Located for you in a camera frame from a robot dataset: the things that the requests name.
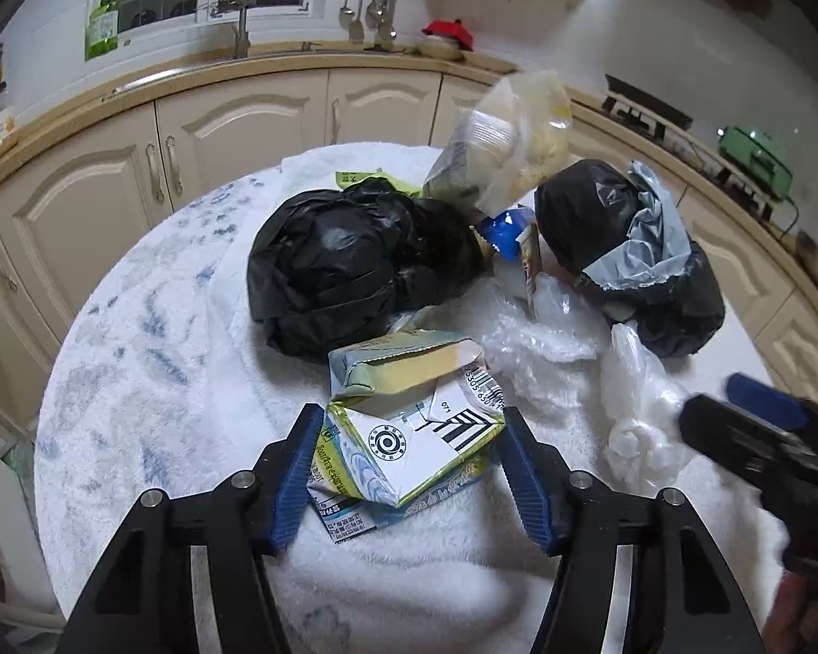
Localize hanging metal ladle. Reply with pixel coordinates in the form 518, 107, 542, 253
369, 0, 400, 42

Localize white plastic bag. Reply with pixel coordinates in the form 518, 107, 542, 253
600, 323, 696, 485

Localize black gas stove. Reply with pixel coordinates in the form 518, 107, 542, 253
600, 75, 778, 219

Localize crumpled beige green carton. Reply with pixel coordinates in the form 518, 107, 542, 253
328, 329, 486, 416

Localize yellow snack wrapper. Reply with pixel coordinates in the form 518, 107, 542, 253
514, 221, 543, 318

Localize cream kitchen base cabinet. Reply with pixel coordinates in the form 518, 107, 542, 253
0, 47, 818, 451

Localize beige bowl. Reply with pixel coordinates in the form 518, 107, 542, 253
416, 37, 466, 61

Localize metal kitchen faucet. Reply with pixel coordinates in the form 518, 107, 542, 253
208, 0, 255, 59

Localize white blue fluffy blanket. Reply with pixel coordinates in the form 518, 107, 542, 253
34, 143, 792, 654

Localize clear bag with yellow food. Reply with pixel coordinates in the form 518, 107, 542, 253
423, 71, 574, 215

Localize green bottle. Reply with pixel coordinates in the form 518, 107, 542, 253
85, 0, 122, 61

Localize green packet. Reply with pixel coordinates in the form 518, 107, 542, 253
334, 169, 424, 198

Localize white green milk carton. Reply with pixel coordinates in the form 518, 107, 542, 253
306, 371, 509, 546

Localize black grey poly mailer bag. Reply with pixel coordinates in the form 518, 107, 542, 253
535, 159, 725, 359

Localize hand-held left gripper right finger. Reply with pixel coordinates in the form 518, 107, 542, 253
501, 407, 765, 654

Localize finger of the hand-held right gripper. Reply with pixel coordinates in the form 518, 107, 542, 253
726, 373, 818, 451
678, 395, 802, 485

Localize large black plastic bag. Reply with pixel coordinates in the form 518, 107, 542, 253
247, 177, 492, 359

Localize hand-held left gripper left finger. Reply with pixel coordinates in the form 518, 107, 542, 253
55, 403, 326, 654

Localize clear plastic wrap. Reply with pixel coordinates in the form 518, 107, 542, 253
443, 272, 615, 410

